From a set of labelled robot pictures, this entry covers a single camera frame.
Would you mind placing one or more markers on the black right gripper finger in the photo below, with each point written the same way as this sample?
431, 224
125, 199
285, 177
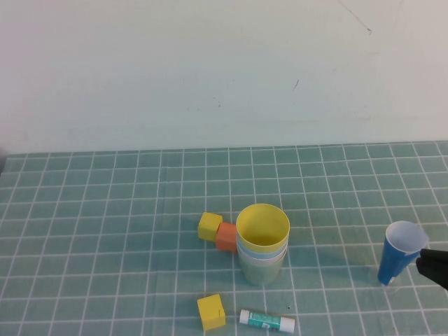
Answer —
437, 274
437, 257

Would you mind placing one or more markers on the light blue plastic cup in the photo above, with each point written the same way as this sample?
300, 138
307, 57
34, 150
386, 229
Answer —
262, 255

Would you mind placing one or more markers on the pink plastic cup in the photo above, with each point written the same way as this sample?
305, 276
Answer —
262, 263

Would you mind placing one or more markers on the yellow plastic cup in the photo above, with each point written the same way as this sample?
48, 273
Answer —
262, 227

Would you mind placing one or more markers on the dark blue paper cone cup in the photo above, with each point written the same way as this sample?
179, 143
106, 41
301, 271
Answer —
395, 260

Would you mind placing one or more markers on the pale green plastic cup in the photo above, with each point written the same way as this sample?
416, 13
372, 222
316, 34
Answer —
262, 276

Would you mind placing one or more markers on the white green glue stick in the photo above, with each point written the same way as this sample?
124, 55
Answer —
266, 320

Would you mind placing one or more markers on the orange cube block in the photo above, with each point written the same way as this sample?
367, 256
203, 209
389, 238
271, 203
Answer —
225, 238

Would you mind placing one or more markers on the notched yellow cube block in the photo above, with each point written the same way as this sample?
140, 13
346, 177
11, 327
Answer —
210, 313

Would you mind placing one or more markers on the small yellow cube block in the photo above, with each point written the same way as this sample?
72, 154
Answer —
208, 227

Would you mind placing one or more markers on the teal checked tablecloth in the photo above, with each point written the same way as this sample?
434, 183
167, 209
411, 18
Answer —
140, 210

